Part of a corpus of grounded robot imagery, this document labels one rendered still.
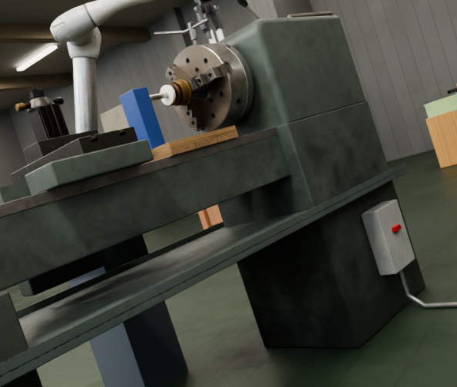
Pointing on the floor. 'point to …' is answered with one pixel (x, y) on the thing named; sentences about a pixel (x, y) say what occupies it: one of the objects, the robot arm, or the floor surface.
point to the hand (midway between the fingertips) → (216, 39)
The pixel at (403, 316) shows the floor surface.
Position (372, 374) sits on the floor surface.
